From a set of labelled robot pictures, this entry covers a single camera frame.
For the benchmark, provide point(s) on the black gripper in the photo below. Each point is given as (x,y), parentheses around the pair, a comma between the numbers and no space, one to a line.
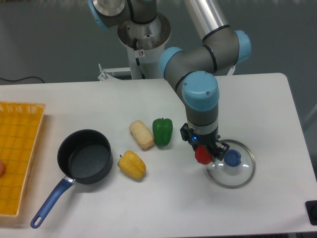
(210,140)

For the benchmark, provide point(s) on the red bell pepper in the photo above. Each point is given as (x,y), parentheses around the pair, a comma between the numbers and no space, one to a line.
(202,155)

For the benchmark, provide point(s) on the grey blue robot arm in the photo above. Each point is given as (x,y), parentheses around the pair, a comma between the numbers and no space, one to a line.
(190,74)

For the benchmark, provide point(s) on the green bell pepper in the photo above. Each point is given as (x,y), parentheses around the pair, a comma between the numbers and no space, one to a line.
(162,131)

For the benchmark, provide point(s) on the yellow bell pepper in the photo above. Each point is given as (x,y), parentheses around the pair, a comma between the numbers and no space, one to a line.
(132,165)

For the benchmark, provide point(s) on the glass lid blue knob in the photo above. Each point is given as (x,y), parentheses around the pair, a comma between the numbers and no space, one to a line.
(236,169)

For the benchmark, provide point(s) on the beige bread loaf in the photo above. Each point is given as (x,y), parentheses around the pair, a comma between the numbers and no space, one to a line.
(142,135)

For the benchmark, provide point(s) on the black device at table edge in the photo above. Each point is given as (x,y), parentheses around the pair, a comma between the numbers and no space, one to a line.
(311,207)

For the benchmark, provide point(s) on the yellow wicker basket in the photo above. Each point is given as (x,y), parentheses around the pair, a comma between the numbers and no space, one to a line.
(20,124)

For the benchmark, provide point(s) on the orange object in basket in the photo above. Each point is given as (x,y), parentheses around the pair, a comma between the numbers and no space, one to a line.
(2,167)

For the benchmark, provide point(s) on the black pot blue handle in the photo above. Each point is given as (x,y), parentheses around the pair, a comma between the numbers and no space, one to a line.
(84,157)

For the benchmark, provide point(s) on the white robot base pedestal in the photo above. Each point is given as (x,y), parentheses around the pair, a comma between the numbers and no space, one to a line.
(145,43)

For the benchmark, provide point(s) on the white metal table bracket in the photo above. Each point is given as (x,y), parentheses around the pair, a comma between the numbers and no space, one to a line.
(121,73)

